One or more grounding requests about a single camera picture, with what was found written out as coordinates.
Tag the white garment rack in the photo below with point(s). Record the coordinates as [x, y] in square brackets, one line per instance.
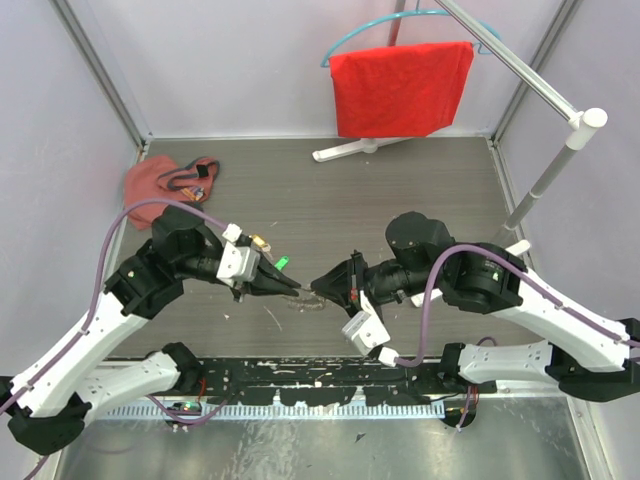
[583, 124]

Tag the key with green tag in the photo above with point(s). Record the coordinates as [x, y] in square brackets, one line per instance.
[281, 263]

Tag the aluminium frame post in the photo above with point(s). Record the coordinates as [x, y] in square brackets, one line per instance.
[94, 60]

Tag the teal clothes hanger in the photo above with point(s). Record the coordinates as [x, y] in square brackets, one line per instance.
[400, 30]

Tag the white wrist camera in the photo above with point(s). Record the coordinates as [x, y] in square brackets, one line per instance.
[366, 332]
[240, 259]

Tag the large keyring with yellow grip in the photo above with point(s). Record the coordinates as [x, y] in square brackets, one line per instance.
[306, 301]

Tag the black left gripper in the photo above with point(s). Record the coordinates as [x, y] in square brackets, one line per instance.
[265, 272]

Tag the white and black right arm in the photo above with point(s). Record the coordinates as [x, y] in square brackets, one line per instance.
[586, 355]

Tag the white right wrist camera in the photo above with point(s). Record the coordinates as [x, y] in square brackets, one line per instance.
[366, 332]

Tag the slotted grey cable duct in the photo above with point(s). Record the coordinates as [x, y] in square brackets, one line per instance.
[146, 410]

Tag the crumpled dusty red garment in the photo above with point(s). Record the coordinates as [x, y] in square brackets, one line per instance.
[162, 177]

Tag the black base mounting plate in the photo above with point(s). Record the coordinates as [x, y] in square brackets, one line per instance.
[320, 382]

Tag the key with yellow tag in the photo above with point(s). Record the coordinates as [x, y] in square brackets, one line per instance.
[262, 245]

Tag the red cloth on hanger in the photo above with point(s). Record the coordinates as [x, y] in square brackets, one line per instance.
[402, 91]

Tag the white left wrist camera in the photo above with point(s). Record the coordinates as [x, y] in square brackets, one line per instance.
[240, 259]

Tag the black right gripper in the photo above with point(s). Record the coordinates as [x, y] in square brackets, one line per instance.
[337, 281]

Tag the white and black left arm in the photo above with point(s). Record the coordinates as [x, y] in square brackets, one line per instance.
[54, 400]

